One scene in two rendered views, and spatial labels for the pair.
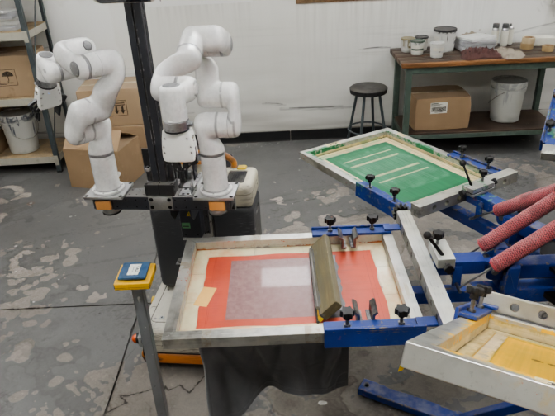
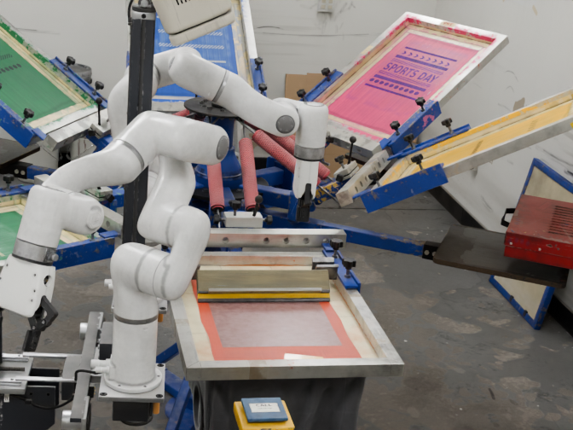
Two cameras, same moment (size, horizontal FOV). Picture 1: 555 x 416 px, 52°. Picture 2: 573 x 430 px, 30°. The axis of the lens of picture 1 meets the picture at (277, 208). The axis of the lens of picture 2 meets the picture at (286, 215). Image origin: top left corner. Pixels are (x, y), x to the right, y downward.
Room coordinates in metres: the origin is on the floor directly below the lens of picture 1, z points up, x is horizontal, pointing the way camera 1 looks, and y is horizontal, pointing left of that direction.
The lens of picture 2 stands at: (2.29, 2.76, 2.29)
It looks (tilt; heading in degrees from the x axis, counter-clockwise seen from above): 20 degrees down; 256
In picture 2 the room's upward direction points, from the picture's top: 5 degrees clockwise
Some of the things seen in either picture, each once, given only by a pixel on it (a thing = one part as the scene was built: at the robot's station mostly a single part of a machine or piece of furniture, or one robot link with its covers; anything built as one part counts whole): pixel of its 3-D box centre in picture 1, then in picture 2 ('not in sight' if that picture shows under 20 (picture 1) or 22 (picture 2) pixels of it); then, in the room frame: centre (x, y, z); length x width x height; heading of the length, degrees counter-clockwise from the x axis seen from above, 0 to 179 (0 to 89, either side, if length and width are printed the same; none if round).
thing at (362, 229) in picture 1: (350, 235); not in sight; (1.87, -0.28, 0.97); 0.30 x 0.05 x 0.07; 89
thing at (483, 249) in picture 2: not in sight; (384, 239); (1.00, -0.74, 0.91); 1.34 x 0.40 x 0.08; 149
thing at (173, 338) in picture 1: (291, 281); (269, 307); (1.60, -0.03, 0.97); 0.79 x 0.58 x 0.04; 89
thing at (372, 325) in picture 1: (373, 331); (339, 274); (1.31, -0.27, 0.97); 0.30 x 0.05 x 0.07; 89
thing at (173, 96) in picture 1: (179, 97); (296, 121); (1.64, 0.27, 1.62); 0.15 x 0.10 x 0.11; 173
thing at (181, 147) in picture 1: (178, 143); (306, 173); (1.61, 0.29, 1.49); 0.10 x 0.07 x 0.11; 83
